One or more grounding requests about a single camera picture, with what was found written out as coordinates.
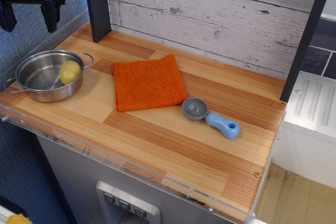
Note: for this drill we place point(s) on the blue and grey spoon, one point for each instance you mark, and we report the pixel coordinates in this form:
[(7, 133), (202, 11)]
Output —
[(196, 109)]

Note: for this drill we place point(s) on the dark right post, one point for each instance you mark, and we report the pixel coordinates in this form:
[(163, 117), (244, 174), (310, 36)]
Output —
[(306, 38)]

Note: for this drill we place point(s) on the orange cloth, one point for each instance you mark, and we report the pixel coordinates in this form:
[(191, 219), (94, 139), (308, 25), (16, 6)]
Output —
[(148, 84)]

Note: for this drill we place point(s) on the yellow object at corner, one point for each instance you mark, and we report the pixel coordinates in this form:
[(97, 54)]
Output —
[(18, 219)]

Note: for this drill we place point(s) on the dark post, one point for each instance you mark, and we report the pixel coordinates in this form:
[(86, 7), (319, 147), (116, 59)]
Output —
[(99, 18), (306, 38)]

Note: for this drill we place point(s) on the white ridged counter unit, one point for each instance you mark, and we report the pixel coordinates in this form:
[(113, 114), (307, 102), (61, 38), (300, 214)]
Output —
[(306, 140)]

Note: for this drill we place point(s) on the clear acrylic table edge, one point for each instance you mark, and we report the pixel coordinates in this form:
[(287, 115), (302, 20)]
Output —
[(164, 149)]

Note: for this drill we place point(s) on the dark left post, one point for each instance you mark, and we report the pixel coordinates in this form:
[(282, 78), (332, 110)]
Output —
[(99, 18)]

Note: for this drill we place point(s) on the stainless steel pot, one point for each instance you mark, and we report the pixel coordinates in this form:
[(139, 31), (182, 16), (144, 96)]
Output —
[(39, 75)]

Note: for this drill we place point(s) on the yellow potato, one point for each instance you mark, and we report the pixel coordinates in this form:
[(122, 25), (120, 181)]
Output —
[(69, 71)]

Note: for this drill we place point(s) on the silver control panel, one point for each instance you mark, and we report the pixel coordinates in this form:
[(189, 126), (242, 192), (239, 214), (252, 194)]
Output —
[(119, 206)]

